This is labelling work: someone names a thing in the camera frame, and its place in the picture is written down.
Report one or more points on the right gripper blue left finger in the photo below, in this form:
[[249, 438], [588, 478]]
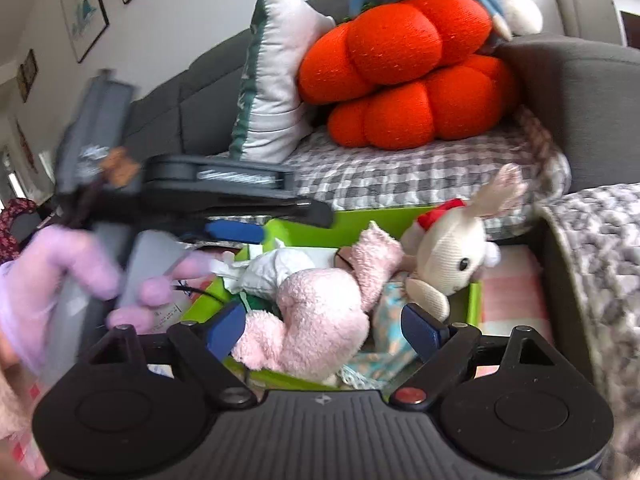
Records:
[[224, 329]]

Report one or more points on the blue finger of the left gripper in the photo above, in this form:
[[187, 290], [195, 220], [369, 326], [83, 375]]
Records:
[[235, 231]]

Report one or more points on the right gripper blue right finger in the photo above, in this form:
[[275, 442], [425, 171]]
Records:
[[425, 334]]

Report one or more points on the bunny doll blue dress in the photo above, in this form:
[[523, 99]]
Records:
[[444, 249]]

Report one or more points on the white baby sock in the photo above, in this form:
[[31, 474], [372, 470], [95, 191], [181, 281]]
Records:
[[262, 276]]

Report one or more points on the pink plush toy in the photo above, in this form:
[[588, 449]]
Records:
[[324, 317]]

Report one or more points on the green striped watermelon plush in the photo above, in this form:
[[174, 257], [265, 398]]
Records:
[[254, 303]]

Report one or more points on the left hand purple glove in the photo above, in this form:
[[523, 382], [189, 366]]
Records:
[[30, 286]]

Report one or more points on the white blue milk carton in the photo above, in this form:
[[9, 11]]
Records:
[[171, 313]]

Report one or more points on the pink checkered tablecloth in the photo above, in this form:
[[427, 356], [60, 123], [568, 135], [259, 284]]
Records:
[[511, 293]]

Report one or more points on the green plastic bin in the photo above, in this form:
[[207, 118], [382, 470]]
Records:
[[466, 305]]

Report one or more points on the green white throw pillow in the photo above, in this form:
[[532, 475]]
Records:
[[272, 117]]

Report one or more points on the grey checkered sofa cover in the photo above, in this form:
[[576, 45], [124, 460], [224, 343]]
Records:
[[366, 178]]

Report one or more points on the grey patterned quilt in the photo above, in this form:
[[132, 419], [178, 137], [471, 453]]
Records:
[[598, 233]]

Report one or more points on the orange pumpkin cushion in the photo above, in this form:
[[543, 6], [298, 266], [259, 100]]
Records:
[[402, 75]]

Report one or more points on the grey fabric sofa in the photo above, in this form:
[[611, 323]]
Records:
[[585, 93]]

